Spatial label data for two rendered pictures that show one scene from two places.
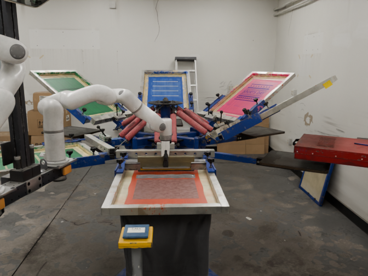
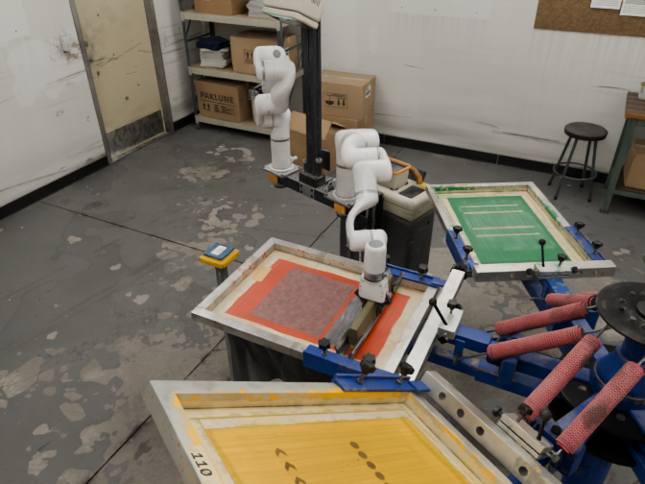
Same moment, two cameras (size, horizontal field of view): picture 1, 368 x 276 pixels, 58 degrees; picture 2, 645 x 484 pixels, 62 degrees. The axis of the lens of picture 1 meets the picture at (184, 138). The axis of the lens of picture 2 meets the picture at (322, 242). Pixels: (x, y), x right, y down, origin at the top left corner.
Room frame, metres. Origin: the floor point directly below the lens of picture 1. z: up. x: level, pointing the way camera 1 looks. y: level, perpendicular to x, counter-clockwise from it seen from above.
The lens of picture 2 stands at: (2.62, -1.30, 2.30)
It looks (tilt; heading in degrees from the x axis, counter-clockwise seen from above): 33 degrees down; 120
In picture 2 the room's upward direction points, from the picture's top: straight up
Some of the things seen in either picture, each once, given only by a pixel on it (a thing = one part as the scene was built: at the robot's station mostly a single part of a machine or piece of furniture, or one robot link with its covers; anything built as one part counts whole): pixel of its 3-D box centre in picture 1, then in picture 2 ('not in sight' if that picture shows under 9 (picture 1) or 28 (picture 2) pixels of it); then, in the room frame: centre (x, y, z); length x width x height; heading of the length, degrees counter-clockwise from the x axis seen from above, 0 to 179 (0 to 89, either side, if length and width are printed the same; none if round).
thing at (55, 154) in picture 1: (52, 146); (348, 179); (1.63, 0.66, 1.21); 0.16 x 0.13 x 0.15; 76
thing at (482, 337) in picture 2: not in sight; (465, 336); (2.36, 0.13, 1.02); 0.17 x 0.06 x 0.05; 3
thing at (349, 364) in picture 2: (208, 167); (346, 368); (2.05, -0.16, 0.98); 0.30 x 0.05 x 0.07; 3
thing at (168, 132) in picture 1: (159, 126); (375, 249); (2.00, 0.15, 1.25); 0.15 x 0.10 x 0.11; 126
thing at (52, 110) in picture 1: (52, 115); (348, 147); (1.63, 0.66, 1.37); 0.13 x 0.10 x 0.16; 36
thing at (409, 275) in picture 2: (121, 168); (402, 278); (2.02, 0.39, 0.98); 0.30 x 0.05 x 0.07; 3
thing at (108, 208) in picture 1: (165, 181); (320, 301); (1.80, 0.10, 0.97); 0.79 x 0.58 x 0.04; 3
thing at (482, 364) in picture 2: not in sight; (425, 351); (2.23, 0.13, 0.89); 1.24 x 0.06 x 0.06; 3
